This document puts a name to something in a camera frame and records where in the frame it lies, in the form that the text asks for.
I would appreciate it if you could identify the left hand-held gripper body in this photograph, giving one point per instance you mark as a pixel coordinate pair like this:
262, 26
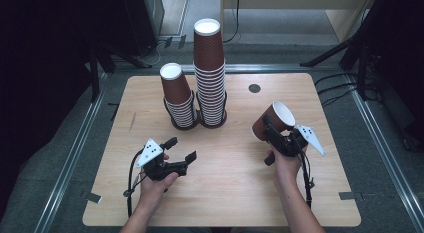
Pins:
163, 168

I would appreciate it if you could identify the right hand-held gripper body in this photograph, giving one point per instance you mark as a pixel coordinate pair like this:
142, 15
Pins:
286, 144

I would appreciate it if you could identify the single brown paper cup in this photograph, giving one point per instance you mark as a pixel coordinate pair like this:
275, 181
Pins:
278, 116

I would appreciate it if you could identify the tall stack of brown cups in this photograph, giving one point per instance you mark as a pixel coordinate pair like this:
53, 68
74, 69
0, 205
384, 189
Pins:
210, 96

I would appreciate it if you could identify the person's left hand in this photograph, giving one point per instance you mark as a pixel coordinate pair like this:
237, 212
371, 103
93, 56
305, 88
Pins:
155, 189

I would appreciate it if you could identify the person's right hand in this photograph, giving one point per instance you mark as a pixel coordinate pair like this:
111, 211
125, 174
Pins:
286, 168

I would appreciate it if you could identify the round dark table grommet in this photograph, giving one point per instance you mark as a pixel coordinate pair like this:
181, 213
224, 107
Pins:
254, 88

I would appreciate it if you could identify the short stack of brown cups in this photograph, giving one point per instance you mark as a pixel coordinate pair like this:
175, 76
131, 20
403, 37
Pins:
178, 99

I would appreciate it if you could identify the grey tape piece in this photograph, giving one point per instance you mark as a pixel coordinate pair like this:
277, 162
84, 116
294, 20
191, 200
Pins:
348, 195
94, 197

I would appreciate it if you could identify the black metal stand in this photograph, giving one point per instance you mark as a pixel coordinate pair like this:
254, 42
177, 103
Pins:
95, 73

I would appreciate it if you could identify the black tripod stand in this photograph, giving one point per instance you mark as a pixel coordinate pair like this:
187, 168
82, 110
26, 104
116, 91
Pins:
360, 39

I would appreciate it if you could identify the black cabinet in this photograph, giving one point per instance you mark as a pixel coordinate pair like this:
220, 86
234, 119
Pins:
140, 23

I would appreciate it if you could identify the light wooden furniture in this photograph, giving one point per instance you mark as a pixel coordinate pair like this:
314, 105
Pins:
343, 16

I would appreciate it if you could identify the aluminium frame rail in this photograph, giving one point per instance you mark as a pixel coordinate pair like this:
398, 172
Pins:
383, 149
75, 149
266, 68

